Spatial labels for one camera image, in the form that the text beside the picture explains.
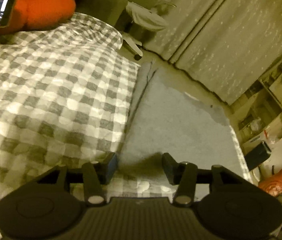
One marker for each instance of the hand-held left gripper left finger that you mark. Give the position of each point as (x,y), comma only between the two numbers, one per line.
(112,166)

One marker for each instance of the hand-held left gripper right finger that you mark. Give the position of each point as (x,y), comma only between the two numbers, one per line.
(169,166)

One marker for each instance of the gray printed sweater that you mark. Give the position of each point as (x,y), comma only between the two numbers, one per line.
(181,125)

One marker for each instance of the black box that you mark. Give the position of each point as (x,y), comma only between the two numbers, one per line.
(257,156)

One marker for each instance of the white cardboard box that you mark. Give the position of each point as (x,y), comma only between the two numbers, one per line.
(253,138)

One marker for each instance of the gray checkered blanket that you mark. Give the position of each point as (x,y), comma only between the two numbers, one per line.
(43,92)

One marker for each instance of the orange patterned pot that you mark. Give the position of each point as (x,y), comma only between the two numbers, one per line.
(273,183)

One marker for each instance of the plastic bag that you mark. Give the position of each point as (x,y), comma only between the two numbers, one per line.
(272,136)

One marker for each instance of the office chair with white base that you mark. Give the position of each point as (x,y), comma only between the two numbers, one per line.
(133,46)

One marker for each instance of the wooden shelf unit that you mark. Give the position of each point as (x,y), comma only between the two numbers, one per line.
(275,87)

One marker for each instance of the star patterned curtain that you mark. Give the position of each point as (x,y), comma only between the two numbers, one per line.
(243,42)
(186,25)

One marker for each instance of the gray upholstered headboard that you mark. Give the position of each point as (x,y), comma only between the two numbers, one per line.
(101,2)

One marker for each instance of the red plush cushion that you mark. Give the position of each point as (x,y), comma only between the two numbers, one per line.
(46,7)

